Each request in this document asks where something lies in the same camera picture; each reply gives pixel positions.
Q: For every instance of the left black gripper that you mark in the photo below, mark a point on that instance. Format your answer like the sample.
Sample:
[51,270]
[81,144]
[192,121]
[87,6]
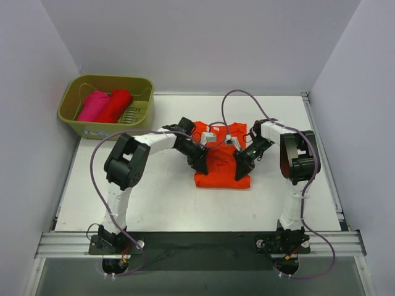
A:
[198,155]

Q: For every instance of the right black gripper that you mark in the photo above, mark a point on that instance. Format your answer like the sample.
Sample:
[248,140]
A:
[244,158]

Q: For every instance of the orange t shirt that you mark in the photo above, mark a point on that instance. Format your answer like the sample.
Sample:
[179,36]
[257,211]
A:
[221,163]

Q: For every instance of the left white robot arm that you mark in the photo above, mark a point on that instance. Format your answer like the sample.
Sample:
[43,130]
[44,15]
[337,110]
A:
[125,165]

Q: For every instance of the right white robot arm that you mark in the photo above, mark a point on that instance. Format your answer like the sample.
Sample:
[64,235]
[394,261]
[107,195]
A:
[299,165]

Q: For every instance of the olive green plastic basket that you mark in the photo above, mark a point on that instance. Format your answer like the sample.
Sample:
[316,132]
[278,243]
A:
[139,114]

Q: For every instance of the rolled red t shirt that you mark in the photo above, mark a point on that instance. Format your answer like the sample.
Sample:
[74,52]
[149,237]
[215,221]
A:
[119,101]

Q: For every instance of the rolled pink t shirt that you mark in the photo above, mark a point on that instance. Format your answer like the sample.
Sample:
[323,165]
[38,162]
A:
[93,105]

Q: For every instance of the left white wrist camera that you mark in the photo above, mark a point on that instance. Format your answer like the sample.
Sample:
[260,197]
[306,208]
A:
[208,137]

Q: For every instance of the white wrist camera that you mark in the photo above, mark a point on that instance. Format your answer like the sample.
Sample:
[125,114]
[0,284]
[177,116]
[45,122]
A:
[208,137]
[232,141]

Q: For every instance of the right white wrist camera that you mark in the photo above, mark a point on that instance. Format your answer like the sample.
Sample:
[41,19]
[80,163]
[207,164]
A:
[232,141]

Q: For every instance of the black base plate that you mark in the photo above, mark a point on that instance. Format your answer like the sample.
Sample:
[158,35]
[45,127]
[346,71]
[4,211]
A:
[200,251]

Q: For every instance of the aluminium front rail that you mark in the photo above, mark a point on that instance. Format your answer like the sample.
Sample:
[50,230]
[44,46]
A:
[75,244]

